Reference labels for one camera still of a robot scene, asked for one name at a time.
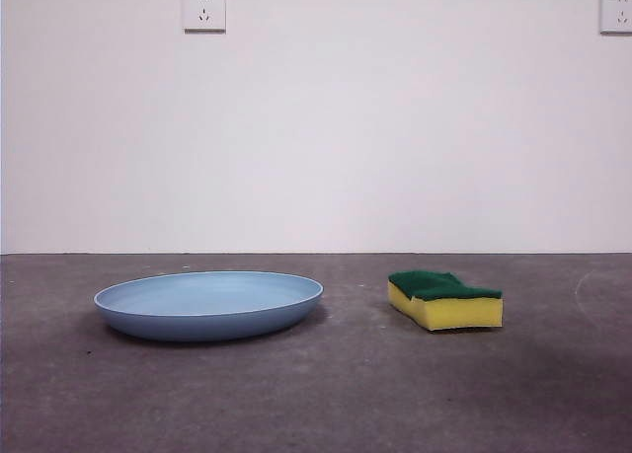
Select yellow sponge with green scourer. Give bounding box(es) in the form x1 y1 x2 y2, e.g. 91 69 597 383
387 269 505 333

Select white wall socket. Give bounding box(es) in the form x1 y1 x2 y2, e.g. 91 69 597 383
599 0 632 36
183 0 228 34

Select round blue plate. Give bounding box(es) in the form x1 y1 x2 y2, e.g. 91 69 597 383
93 270 325 343

